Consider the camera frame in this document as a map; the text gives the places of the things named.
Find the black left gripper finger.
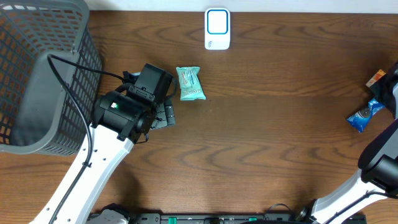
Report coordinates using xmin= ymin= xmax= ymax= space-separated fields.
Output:
xmin=164 ymin=98 xmax=176 ymax=126
xmin=151 ymin=102 xmax=170 ymax=129

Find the mint green snack pack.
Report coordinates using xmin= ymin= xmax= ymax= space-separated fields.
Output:
xmin=176 ymin=67 xmax=206 ymax=101

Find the blue Oreo cookie pack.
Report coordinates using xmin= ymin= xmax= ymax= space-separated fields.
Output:
xmin=346 ymin=98 xmax=385 ymax=133

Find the small orange tissue packet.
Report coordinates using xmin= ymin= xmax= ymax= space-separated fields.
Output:
xmin=366 ymin=70 xmax=386 ymax=88

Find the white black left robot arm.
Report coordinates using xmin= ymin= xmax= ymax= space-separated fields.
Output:
xmin=33 ymin=83 xmax=175 ymax=223

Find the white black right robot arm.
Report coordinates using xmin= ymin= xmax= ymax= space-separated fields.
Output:
xmin=295 ymin=63 xmax=397 ymax=224

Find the white barcode scanner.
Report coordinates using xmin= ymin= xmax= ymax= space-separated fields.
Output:
xmin=205 ymin=7 xmax=231 ymax=50

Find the grey plastic shopping basket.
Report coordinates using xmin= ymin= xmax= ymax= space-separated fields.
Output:
xmin=1 ymin=0 xmax=102 ymax=156

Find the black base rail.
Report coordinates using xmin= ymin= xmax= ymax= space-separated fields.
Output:
xmin=86 ymin=203 xmax=368 ymax=224

